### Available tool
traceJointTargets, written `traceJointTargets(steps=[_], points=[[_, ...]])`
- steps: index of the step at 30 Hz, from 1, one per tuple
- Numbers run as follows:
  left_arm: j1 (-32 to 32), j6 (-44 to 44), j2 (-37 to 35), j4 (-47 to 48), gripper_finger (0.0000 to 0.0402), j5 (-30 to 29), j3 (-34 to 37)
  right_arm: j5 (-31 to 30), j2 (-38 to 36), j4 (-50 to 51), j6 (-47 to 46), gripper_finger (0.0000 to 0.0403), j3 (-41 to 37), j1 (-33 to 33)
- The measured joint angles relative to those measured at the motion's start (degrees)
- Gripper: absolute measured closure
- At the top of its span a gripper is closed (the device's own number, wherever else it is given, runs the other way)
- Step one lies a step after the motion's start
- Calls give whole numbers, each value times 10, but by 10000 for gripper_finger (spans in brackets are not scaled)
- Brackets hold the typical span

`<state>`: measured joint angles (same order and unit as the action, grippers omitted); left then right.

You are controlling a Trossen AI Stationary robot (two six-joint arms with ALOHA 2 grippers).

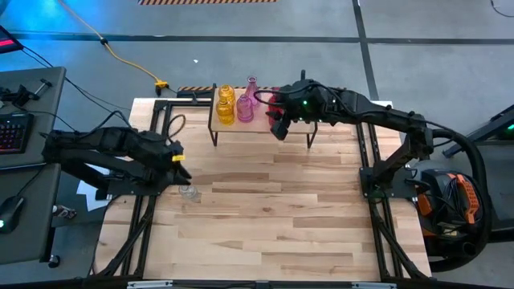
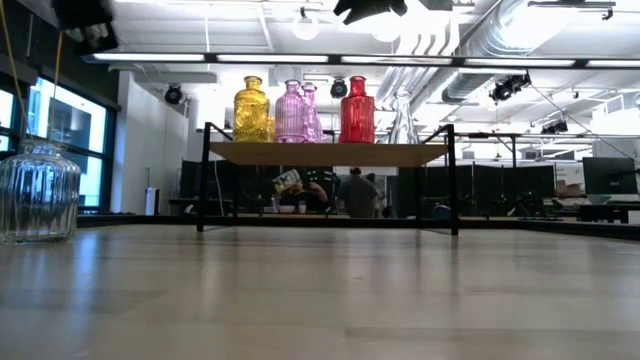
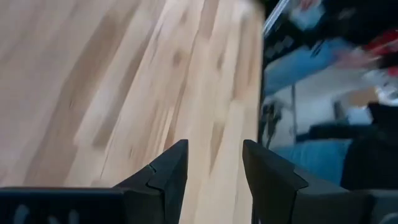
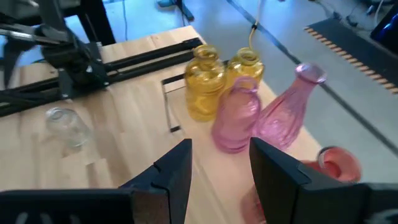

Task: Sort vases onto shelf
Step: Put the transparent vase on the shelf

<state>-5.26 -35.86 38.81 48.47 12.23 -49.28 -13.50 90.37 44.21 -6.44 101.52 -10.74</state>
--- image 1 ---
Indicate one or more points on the silver aluminium extrusion bar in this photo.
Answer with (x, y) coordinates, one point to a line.
(373, 286)
(150, 284)

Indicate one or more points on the pink short glass jar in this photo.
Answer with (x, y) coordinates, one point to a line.
(244, 109)

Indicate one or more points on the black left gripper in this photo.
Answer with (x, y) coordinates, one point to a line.
(168, 154)

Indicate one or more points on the clear short glass jar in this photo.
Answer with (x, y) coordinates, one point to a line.
(188, 193)

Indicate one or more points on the pink tall glass vase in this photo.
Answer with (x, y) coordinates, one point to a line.
(251, 86)

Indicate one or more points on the black computer mouse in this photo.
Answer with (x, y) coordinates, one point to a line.
(10, 212)

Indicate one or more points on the black desk clamp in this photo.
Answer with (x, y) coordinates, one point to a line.
(20, 96)

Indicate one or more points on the grey desk top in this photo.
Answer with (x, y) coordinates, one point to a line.
(44, 100)
(32, 241)

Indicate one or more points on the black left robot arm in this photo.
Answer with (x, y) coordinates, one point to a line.
(100, 140)

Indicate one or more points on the black metal table frame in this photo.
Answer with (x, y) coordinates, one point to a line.
(403, 182)

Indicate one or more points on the black orange vacuum cleaner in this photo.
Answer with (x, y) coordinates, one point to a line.
(466, 192)

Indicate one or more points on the wooden shelf black metal legs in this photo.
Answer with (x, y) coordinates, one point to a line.
(257, 127)

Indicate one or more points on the black desk foot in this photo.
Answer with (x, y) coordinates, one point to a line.
(53, 261)

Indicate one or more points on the yellow ribbed glass vase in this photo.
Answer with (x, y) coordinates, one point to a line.
(227, 91)

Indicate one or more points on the yellow embossed glass vase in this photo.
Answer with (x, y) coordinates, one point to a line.
(225, 112)

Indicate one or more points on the screen with red display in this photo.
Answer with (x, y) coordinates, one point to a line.
(6, 42)

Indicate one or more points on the backlit computer keyboard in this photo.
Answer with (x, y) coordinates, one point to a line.
(14, 134)

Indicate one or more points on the red ribbed glass bottle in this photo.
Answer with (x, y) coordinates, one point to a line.
(273, 108)

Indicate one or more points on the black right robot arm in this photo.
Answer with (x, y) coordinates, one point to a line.
(381, 116)

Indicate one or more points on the black equipment stand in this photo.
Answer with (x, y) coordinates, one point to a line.
(482, 134)

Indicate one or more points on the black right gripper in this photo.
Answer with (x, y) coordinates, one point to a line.
(295, 104)

